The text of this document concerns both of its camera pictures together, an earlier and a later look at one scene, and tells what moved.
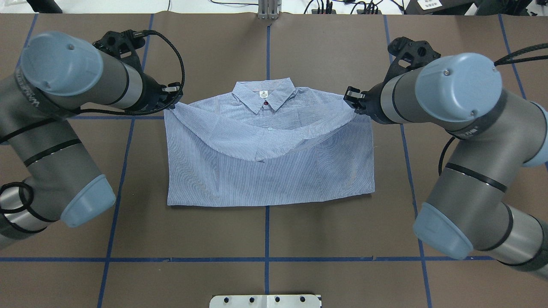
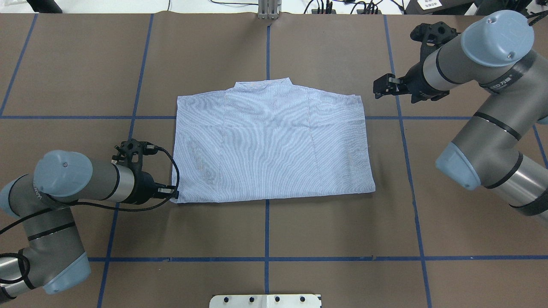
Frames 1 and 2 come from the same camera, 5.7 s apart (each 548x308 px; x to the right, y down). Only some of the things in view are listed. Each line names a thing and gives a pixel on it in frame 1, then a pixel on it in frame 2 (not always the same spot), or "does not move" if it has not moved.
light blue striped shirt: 266,142 does not move
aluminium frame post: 269,9 does not move
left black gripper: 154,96 → 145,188
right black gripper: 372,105 → 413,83
